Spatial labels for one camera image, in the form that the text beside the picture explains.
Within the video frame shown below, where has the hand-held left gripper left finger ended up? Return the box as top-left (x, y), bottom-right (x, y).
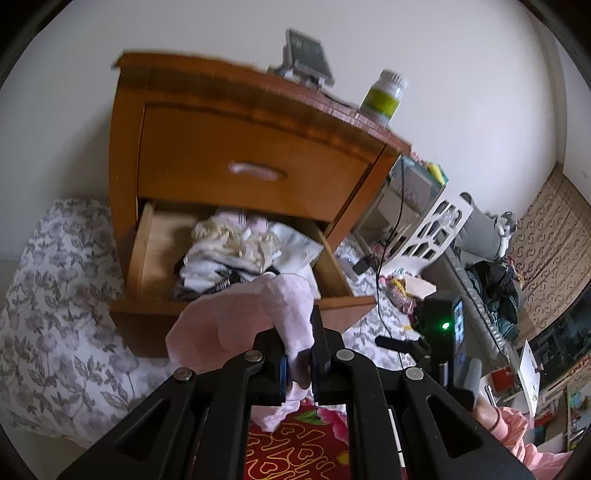
top-left (58, 328), bottom-right (291, 480)

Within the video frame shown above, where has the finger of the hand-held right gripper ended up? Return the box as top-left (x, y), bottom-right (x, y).
top-left (375, 335), bottom-right (419, 354)

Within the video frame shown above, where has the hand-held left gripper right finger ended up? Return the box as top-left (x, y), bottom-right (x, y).
top-left (310, 305), bottom-right (536, 480)

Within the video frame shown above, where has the pink fluffy cloth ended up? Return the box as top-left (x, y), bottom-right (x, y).
top-left (165, 273), bottom-right (317, 432)

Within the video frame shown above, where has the wooden drawer with clothes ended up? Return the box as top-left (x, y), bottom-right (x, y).
top-left (110, 198), bottom-right (377, 358)

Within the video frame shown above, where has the person's right forearm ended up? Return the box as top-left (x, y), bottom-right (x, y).
top-left (473, 394), bottom-right (573, 480)

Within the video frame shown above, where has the red floral blanket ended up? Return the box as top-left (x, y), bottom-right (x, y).
top-left (245, 399), bottom-right (407, 480)

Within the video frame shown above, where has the dark green clothing pile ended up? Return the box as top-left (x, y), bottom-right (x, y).
top-left (466, 261), bottom-right (522, 337)

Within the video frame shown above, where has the white plastic packet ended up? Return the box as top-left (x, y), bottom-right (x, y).
top-left (272, 222), bottom-right (325, 278)

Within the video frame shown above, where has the grey plush toy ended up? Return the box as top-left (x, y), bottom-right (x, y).
top-left (457, 191), bottom-right (519, 259)

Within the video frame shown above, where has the white shelf unit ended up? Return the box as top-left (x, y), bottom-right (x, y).
top-left (355, 185), bottom-right (416, 259)

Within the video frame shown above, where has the cream crumpled cloth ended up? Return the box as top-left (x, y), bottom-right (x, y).
top-left (191, 217), bottom-right (278, 273)

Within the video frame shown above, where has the white lattice plastic basket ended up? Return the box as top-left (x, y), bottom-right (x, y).
top-left (397, 191), bottom-right (472, 278)

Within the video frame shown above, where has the pale printed box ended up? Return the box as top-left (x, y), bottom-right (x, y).
top-left (388, 156), bottom-right (448, 217)

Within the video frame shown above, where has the brown swirl patterned cloth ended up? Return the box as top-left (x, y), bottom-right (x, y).
top-left (508, 171), bottom-right (591, 333)

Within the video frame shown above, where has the plain wooden drawer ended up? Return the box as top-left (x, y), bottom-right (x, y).
top-left (137, 104), bottom-right (376, 224)

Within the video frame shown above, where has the grey floral blanket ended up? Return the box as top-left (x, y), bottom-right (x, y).
top-left (0, 198), bottom-right (426, 439)

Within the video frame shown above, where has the white bottle green label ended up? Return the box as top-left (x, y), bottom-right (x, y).
top-left (359, 69), bottom-right (409, 126)

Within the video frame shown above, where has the wooden nightstand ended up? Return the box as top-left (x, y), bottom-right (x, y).
top-left (110, 52), bottom-right (413, 358)

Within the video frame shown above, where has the silver phone on stand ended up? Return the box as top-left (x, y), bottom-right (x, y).
top-left (268, 28), bottom-right (335, 86)

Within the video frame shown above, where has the black cable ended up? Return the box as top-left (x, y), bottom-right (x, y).
top-left (376, 161), bottom-right (411, 370)

